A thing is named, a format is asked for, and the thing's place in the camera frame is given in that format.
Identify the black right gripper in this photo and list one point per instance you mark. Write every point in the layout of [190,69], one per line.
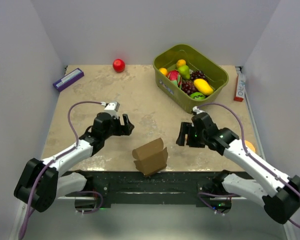
[187,128]

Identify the aluminium front rail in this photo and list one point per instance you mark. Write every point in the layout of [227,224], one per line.
[45,190]

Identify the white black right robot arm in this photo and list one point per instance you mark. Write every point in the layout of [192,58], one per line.
[280,207]

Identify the round yellow orange sponge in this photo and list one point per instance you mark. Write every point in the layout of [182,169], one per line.
[250,146]

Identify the green pear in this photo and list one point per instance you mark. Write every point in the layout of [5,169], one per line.
[184,71]

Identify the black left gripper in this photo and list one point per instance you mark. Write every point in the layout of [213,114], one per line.
[123,130]

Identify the dark purple grape bunch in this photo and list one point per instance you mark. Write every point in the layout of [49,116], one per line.
[197,75]

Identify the red apple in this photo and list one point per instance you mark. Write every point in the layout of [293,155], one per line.
[118,65]

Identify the brown cardboard paper box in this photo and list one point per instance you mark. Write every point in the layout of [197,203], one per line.
[151,157]

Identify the red grape bunch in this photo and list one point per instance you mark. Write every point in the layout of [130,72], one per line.
[188,87]

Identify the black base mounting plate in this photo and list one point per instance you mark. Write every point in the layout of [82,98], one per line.
[199,188]

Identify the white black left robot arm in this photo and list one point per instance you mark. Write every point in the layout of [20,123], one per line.
[57,165]

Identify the pink dragon fruit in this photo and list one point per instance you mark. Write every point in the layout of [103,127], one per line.
[175,77]

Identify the purple rectangular box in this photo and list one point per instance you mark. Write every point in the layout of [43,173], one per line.
[68,79]

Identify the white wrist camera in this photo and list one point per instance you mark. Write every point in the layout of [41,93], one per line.
[196,110]
[112,109]

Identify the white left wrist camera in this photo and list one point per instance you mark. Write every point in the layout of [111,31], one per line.
[112,109]

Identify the yellow mango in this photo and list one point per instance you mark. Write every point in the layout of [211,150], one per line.
[203,86]

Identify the yellow orange fruit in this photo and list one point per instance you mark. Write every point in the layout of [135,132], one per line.
[164,71]

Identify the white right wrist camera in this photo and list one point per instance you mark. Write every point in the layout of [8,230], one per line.
[196,110]

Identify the red white toothpaste box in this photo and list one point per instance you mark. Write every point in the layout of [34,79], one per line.
[240,87]

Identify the green plastic tub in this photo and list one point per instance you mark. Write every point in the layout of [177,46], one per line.
[217,78]

